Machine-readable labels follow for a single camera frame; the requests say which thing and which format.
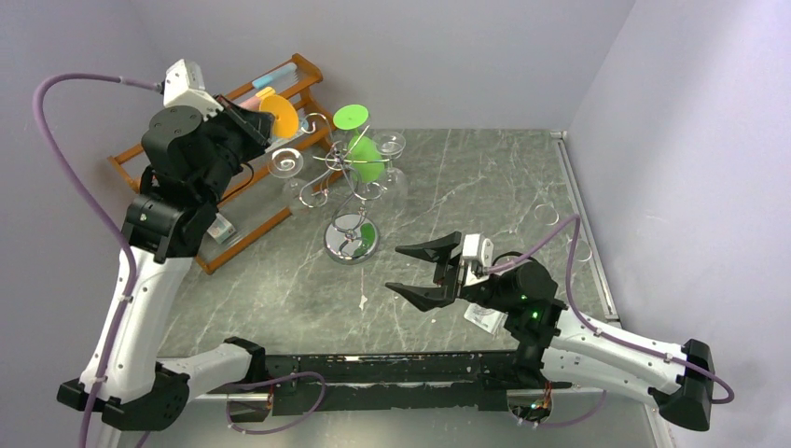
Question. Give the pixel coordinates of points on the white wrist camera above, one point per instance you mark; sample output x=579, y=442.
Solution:
x=184, y=85
x=476, y=258

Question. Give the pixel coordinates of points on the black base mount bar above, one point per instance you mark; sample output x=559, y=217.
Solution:
x=479, y=379

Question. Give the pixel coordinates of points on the small teal white box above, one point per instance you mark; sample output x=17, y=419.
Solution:
x=221, y=229

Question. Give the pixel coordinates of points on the orange plastic wine glass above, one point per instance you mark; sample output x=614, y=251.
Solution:
x=284, y=115

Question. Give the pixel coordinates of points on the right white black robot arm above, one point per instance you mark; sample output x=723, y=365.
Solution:
x=558, y=343

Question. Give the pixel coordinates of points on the blue white packaged item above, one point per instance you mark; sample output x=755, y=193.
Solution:
x=289, y=140

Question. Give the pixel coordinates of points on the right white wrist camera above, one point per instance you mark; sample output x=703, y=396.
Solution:
x=476, y=258

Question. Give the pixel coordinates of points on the blue marker pen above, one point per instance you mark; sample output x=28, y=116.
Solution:
x=285, y=71

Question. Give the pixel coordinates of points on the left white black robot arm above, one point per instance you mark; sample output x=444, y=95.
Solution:
x=125, y=382

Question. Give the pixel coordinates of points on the white packaged ruler card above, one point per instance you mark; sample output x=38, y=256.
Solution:
x=486, y=319

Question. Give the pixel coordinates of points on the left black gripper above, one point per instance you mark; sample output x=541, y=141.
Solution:
x=257, y=125

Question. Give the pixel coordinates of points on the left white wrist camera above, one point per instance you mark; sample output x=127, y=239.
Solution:
x=184, y=85

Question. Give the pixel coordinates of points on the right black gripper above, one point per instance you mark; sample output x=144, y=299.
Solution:
x=446, y=275

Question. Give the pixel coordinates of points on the clear wine glass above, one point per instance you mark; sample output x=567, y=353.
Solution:
x=391, y=145
x=286, y=163

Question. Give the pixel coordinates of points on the green plastic wine glass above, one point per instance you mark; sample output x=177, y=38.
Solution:
x=356, y=142

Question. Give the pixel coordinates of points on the chrome wine glass rack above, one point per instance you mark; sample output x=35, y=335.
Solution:
x=351, y=236

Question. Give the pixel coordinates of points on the pink yellow marker pen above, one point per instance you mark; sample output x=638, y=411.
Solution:
x=253, y=102

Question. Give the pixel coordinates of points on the wooden shelf rack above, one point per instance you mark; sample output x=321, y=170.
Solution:
x=272, y=204

